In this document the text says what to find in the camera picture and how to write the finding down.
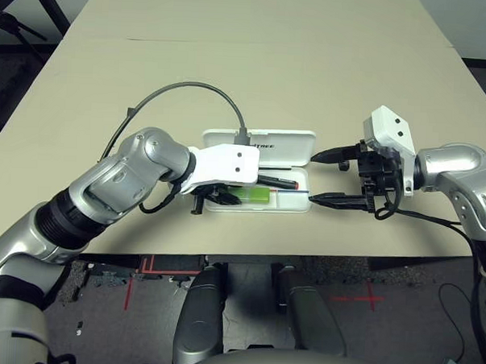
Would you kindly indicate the black tripod stand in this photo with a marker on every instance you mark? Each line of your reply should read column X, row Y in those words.
column 8, row 22

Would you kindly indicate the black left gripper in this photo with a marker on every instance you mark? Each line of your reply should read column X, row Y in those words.
column 200, row 196

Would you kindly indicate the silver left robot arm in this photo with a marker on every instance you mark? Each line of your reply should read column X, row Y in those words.
column 105, row 184

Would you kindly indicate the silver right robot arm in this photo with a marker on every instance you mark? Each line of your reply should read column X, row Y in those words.
column 457, row 171

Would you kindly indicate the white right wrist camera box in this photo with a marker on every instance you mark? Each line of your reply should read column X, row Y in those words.
column 386, row 128

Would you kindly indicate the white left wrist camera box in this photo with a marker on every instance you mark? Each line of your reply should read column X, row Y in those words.
column 227, row 163

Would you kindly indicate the black metal table frame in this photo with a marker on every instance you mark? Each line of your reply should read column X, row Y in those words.
column 49, row 2

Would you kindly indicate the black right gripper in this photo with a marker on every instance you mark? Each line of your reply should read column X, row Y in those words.
column 378, row 168

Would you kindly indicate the grey robot leg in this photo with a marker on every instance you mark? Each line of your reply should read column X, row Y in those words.
column 198, row 321
column 313, row 318

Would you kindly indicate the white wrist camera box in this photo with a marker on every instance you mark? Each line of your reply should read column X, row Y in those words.
column 227, row 163
column 386, row 128

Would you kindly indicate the green white eraser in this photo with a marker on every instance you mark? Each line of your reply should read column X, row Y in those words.
column 254, row 194

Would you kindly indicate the grey robot left leg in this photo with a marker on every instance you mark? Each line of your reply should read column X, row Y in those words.
column 198, row 321

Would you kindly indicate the small black white floor scrap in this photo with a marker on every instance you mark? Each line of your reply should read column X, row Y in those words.
column 79, row 332

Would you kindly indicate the grey robot right leg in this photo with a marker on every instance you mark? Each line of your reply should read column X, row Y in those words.
column 313, row 318

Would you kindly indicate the black marker with red cap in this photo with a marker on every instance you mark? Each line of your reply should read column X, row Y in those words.
column 279, row 181

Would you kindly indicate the white hinged pencil case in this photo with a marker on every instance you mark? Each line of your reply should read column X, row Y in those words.
column 293, row 148

